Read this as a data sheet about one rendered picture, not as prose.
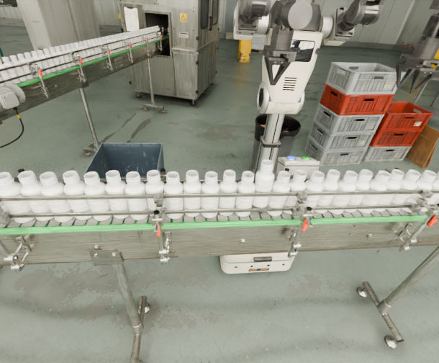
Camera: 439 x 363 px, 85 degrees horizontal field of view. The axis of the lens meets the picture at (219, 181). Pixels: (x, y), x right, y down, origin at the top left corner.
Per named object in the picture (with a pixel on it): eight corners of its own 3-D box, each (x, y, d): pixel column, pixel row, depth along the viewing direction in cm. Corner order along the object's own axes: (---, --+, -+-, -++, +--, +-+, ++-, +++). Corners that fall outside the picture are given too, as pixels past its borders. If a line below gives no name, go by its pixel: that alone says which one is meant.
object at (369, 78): (346, 95, 243) (355, 71, 229) (324, 83, 274) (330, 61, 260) (395, 94, 256) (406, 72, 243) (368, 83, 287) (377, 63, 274)
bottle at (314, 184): (297, 215, 86) (311, 178, 75) (294, 204, 90) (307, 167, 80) (314, 217, 85) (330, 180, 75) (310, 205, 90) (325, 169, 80)
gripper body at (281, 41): (272, 58, 64) (278, 25, 60) (263, 51, 72) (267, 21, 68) (295, 60, 65) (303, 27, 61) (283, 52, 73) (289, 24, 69)
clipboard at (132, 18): (127, 30, 377) (123, 5, 357) (140, 32, 374) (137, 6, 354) (125, 31, 374) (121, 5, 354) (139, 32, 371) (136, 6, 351)
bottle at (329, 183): (327, 206, 91) (344, 170, 81) (326, 216, 86) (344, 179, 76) (311, 201, 92) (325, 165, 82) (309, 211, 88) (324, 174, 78)
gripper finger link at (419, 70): (410, 89, 81) (426, 58, 76) (427, 96, 76) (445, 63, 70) (391, 88, 81) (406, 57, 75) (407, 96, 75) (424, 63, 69)
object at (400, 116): (380, 131, 288) (389, 113, 274) (359, 117, 320) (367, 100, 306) (423, 130, 298) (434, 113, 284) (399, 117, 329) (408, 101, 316)
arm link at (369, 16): (361, 9, 103) (349, 8, 103) (379, -6, 93) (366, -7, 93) (359, 32, 105) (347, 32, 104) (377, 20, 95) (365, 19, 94)
